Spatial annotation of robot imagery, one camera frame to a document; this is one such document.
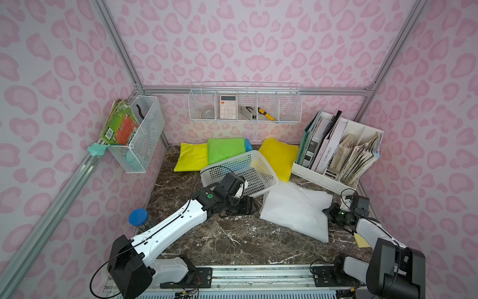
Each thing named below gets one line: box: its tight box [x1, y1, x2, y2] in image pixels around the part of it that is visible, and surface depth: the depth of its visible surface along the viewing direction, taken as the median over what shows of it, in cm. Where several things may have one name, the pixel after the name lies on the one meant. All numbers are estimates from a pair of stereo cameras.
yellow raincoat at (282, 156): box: [258, 137, 299, 183], surface depth 110 cm
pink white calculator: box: [219, 94, 238, 120], surface depth 97 cm
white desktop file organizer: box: [291, 110, 385, 195], surface depth 94 cm
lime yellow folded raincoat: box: [173, 142, 209, 172], surface depth 115 cm
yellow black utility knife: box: [257, 107, 276, 121], surface depth 100 cm
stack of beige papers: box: [328, 131, 381, 186], surface depth 91 cm
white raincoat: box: [259, 181, 333, 243], surface depth 92 cm
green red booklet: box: [99, 98, 141, 146], surface depth 72 cm
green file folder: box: [295, 107, 324, 165], surface depth 88 cm
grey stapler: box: [239, 105, 258, 121], surface depth 100 cm
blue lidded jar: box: [128, 208, 149, 227], surface depth 71 cm
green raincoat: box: [207, 137, 247, 166], surface depth 116 cm
